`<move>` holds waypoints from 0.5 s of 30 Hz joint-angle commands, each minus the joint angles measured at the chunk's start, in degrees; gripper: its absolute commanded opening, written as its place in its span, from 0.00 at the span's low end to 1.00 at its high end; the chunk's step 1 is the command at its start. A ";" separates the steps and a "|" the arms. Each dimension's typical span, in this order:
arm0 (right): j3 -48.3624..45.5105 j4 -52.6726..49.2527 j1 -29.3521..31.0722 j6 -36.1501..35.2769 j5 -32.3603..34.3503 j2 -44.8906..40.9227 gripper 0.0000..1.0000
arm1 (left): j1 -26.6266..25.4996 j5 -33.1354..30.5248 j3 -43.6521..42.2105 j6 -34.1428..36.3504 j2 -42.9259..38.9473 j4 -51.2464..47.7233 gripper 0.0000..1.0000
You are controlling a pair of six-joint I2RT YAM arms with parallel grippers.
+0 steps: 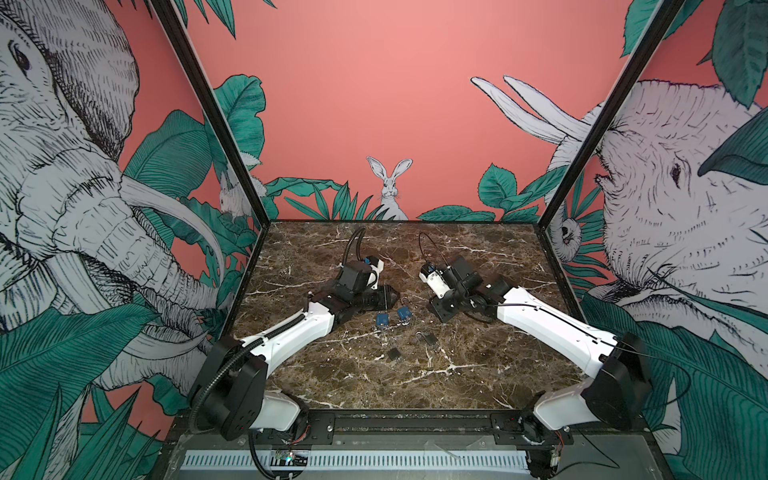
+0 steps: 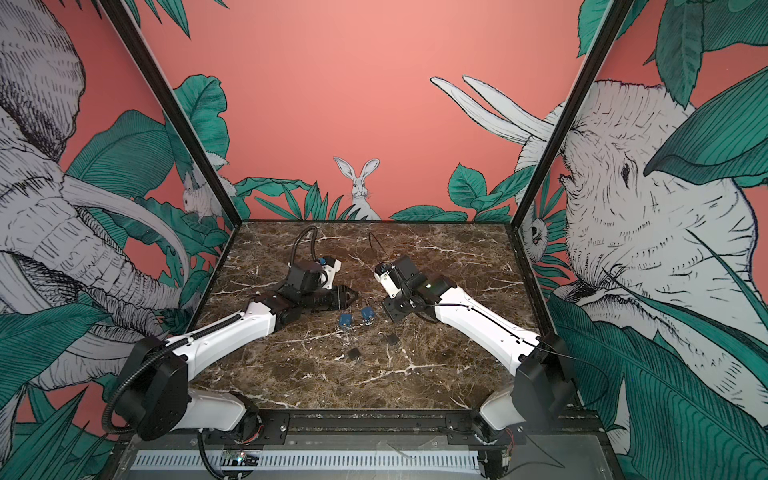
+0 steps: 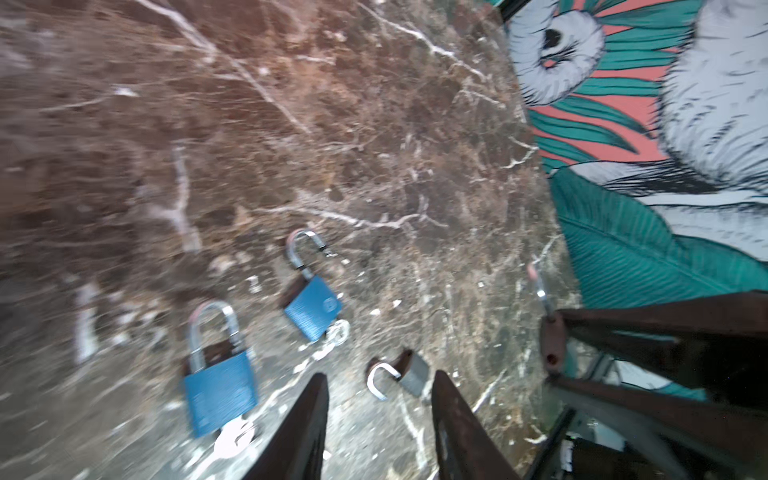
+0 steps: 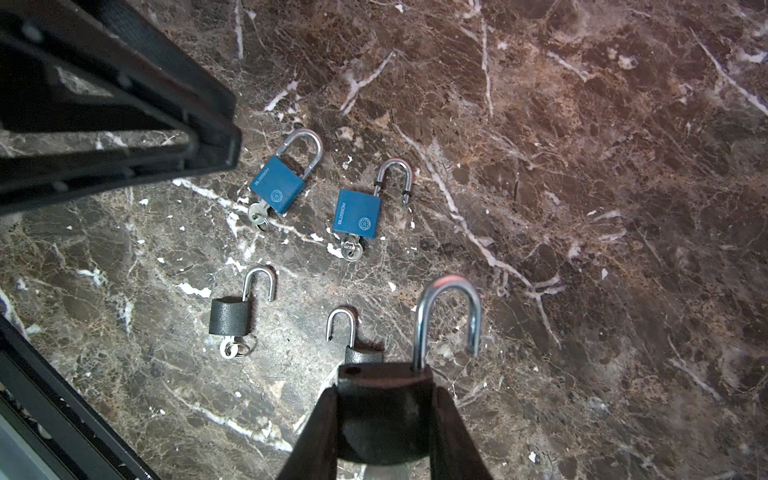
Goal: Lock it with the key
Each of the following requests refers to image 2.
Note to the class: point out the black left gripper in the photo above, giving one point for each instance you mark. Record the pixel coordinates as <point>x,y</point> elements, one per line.
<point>342,293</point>

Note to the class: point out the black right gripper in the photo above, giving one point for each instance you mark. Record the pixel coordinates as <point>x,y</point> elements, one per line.
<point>389,305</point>

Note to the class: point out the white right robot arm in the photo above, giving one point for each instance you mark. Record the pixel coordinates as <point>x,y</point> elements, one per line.
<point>543,375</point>

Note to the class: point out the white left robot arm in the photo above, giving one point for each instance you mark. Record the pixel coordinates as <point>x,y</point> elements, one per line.
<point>153,396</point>

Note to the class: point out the blue padlock left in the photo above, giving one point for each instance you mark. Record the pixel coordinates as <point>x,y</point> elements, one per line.
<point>345,321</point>

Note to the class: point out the blue padlock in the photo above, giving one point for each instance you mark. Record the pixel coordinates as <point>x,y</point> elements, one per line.
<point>368,315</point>
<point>345,321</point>

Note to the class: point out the blue padlock right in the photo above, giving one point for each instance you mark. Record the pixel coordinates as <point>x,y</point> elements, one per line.
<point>368,315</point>

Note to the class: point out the small green circuit board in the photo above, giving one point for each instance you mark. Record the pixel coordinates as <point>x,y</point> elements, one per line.
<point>239,460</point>

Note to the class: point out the white perforated strip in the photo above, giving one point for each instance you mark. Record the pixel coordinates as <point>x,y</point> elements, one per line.
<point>306,460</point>

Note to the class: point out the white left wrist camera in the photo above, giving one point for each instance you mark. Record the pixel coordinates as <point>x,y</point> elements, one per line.
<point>330,267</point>

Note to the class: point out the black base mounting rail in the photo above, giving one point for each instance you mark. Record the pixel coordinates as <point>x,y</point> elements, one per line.
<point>458,426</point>

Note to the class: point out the black corner frame post left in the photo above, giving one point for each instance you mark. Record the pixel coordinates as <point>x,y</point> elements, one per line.
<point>131,37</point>

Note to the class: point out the black corner frame post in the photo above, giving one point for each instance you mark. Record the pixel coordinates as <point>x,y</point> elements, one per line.
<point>131,37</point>
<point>604,39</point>

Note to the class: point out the black corner frame post right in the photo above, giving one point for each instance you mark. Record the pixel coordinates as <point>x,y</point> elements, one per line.
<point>604,39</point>

